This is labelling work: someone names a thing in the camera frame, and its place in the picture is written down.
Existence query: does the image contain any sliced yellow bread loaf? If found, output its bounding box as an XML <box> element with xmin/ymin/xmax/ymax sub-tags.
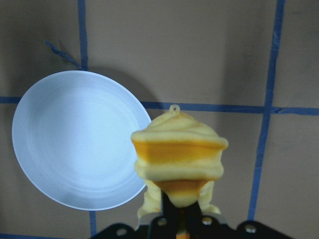
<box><xmin>131</xmin><ymin>105</ymin><xmax>228</xmax><ymax>219</ymax></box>

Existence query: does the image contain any blue plate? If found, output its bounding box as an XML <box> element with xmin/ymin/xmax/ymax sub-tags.
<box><xmin>12</xmin><ymin>71</ymin><xmax>151</xmax><ymax>211</ymax></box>

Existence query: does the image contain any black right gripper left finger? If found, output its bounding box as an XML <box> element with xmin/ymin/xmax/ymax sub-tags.
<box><xmin>161</xmin><ymin>190</ymin><xmax>174</xmax><ymax>219</ymax></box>

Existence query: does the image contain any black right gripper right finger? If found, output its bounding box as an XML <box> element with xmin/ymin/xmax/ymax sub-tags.
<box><xmin>191</xmin><ymin>202</ymin><xmax>202</xmax><ymax>221</ymax></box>

